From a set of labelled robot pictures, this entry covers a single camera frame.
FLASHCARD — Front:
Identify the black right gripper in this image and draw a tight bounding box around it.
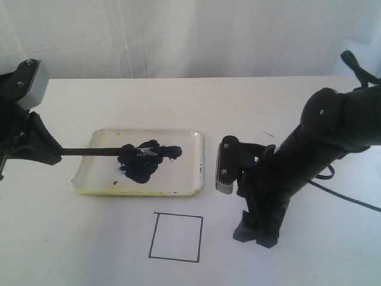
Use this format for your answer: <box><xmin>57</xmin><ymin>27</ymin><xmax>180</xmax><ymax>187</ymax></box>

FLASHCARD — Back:
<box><xmin>233</xmin><ymin>142</ymin><xmax>296</xmax><ymax>248</ymax></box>

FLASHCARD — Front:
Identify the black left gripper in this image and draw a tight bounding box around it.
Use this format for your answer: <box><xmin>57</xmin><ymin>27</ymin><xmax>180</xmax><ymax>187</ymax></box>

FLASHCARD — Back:
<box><xmin>1</xmin><ymin>71</ymin><xmax>63</xmax><ymax>170</ymax></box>

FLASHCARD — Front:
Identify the thin black paintbrush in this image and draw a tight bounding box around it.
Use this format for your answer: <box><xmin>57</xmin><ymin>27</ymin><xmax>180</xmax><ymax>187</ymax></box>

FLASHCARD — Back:
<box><xmin>61</xmin><ymin>147</ymin><xmax>158</xmax><ymax>157</ymax></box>

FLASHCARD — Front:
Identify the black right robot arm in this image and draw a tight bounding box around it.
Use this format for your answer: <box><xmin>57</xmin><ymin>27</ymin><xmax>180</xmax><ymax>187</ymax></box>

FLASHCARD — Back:
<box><xmin>233</xmin><ymin>86</ymin><xmax>380</xmax><ymax>248</ymax></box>

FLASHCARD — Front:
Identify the white paint tray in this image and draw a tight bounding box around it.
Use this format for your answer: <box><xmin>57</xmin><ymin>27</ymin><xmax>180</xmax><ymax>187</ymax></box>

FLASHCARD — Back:
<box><xmin>71</xmin><ymin>129</ymin><xmax>204</xmax><ymax>196</ymax></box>

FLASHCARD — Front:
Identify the dark blue paint blob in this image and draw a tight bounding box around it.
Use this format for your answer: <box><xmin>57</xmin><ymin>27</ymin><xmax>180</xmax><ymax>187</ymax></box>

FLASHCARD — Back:
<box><xmin>117</xmin><ymin>139</ymin><xmax>182</xmax><ymax>184</ymax></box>

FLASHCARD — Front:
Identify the white backdrop curtain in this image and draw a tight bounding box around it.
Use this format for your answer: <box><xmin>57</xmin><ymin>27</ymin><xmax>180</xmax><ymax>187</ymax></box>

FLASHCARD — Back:
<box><xmin>1</xmin><ymin>1</ymin><xmax>380</xmax><ymax>78</ymax></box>

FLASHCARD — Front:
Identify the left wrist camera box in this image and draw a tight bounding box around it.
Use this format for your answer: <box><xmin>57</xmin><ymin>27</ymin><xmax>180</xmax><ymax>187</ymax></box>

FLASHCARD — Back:
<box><xmin>10</xmin><ymin>59</ymin><xmax>49</xmax><ymax>110</ymax></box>

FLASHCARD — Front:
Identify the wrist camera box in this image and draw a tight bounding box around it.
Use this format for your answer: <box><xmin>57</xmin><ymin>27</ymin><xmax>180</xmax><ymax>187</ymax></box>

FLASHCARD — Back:
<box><xmin>215</xmin><ymin>135</ymin><xmax>241</xmax><ymax>195</ymax></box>
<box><xmin>10</xmin><ymin>59</ymin><xmax>49</xmax><ymax>110</ymax></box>

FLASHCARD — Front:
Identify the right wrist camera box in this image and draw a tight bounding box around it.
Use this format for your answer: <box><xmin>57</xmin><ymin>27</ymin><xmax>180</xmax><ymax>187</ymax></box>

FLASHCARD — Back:
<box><xmin>215</xmin><ymin>135</ymin><xmax>241</xmax><ymax>195</ymax></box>

